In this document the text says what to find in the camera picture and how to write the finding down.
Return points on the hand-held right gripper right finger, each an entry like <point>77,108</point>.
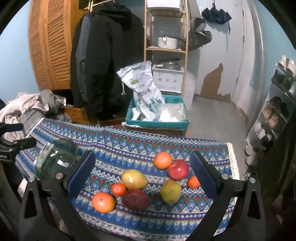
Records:
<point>203,173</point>

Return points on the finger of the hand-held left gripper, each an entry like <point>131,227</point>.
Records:
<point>25,143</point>
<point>13,127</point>

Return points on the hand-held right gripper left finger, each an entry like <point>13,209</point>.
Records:
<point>81,173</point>

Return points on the clear glass bowl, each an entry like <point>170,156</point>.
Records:
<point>55,160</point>

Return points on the large orange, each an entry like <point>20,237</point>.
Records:
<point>163,160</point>
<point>103,202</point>

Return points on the yellow-green pear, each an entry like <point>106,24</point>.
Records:
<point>171,191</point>

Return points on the small tangerine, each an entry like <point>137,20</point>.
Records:
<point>119,189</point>
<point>193,182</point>

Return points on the yellow mango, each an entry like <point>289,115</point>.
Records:
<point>134,179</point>

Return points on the dark red apple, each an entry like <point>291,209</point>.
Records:
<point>135,199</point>

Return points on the bright red apple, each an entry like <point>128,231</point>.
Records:
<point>178,169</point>

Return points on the pile of clothes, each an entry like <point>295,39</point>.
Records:
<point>30,106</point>

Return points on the wooden drawer box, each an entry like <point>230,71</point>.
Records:
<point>76,113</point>

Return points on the teal plastic crate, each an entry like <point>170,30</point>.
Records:
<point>161,128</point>

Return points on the blue patterned tablecloth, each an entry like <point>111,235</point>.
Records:
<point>138,148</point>

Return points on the clear plastic bag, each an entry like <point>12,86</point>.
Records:
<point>172,113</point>

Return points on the dark cloth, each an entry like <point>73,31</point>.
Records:
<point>277,180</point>

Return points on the shoe rack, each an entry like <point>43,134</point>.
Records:
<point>266,115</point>

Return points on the wooden louvered wardrobe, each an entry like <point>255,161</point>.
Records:
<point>50,46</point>

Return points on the group of shoes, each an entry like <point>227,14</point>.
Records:
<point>275,118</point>

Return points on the white storage box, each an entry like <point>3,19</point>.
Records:
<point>167,80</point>

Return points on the white rice bag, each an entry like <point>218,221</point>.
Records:
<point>141,88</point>

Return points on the black jacket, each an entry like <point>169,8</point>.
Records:
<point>104,58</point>

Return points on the steel pot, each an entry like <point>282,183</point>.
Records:
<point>170,62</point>

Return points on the wooden shelf rack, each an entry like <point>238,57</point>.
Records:
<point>185,58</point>

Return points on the white door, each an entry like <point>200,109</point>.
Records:
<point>249,58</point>

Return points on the white cooking pot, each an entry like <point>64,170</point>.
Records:
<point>167,41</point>

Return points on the dark hanging bag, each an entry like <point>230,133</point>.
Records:
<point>198,34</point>

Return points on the white clothes rack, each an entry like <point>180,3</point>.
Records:
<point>97,3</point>

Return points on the dark folded umbrella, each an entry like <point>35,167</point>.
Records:
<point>216,15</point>

